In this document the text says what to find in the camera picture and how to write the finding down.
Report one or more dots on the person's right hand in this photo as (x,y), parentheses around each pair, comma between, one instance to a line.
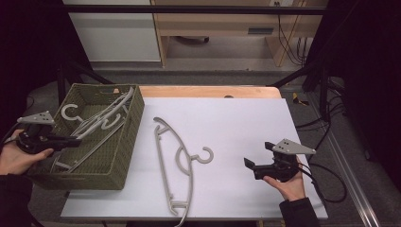
(291,189)

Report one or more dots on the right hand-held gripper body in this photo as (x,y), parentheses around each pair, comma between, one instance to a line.
(293,146)

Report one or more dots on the black curtain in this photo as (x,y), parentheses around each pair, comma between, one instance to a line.
(369,63)
(28,47)

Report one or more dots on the white cabinet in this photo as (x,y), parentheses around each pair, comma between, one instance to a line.
(116,34)

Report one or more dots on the black metal stand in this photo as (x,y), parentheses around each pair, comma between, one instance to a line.
(61,85)
(323,88)

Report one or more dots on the yellow and black tool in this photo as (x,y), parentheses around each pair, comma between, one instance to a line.
(298,99)

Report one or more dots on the black horizontal frame bar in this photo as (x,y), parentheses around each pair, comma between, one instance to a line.
(189,9)

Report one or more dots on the green woven basket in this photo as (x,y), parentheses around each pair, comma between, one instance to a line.
(104,167)

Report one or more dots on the aluminium rail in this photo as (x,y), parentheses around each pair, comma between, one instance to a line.
(356,186)

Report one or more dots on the wooden cabinet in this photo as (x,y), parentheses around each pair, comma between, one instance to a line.
(214,23)

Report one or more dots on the person's left hand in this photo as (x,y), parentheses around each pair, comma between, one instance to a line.
(14,160)

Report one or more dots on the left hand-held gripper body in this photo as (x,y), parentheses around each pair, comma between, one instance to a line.
(36,119)

